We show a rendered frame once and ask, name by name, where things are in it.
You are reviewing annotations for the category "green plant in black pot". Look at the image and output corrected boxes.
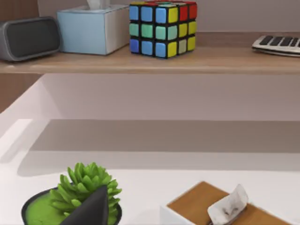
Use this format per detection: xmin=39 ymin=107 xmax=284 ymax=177
xmin=21 ymin=162 xmax=123 ymax=225

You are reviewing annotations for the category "white tissue box wooden lid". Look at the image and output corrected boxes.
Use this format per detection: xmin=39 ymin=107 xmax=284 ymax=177
xmin=160 ymin=180 xmax=299 ymax=225

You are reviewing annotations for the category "dark grey speaker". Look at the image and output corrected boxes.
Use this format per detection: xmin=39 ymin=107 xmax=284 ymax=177
xmin=0 ymin=16 xmax=62 ymax=62

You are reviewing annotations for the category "wooden shelf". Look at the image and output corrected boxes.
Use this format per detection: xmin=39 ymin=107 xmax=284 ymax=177
xmin=0 ymin=0 xmax=300 ymax=114

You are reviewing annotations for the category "silver calculator with black keys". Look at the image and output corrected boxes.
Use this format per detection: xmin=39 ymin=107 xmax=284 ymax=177
xmin=251 ymin=35 xmax=300 ymax=57

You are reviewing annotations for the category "light blue tissue box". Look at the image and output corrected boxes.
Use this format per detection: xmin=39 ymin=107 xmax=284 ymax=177
xmin=56 ymin=0 xmax=130 ymax=56

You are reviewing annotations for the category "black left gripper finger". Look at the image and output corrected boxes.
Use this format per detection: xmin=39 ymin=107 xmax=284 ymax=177
xmin=59 ymin=184 xmax=109 ymax=225

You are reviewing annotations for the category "colourful puzzle cube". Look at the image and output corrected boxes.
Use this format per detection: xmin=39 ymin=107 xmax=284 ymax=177
xmin=128 ymin=0 xmax=198 ymax=60

